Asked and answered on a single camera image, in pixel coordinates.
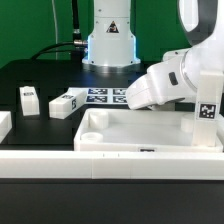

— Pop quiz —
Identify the white desk tabletop tray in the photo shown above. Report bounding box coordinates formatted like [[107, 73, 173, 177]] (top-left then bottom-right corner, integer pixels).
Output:
[[74, 108, 224, 153]]

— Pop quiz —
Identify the fiducial marker sheet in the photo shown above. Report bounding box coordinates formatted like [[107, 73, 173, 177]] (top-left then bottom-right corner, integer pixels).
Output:
[[67, 87, 129, 106]]

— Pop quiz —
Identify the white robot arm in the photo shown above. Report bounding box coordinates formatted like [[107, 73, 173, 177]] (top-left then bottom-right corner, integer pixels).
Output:
[[82, 0, 224, 109]]

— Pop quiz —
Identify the black cable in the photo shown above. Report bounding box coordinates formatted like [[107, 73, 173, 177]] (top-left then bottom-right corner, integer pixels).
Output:
[[30, 0, 89, 61]]

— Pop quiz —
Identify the white left fence block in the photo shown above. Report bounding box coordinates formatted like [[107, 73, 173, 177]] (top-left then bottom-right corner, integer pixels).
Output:
[[0, 111, 12, 143]]

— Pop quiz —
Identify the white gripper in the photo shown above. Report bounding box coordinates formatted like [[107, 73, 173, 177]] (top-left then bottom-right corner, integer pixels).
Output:
[[126, 56, 196, 109]]

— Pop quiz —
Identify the white front fence bar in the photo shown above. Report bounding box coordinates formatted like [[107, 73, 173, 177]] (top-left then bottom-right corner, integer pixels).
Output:
[[0, 150, 224, 180]]

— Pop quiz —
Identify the white thin cable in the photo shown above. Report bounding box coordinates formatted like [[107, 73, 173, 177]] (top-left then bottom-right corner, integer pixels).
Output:
[[51, 0, 59, 61]]

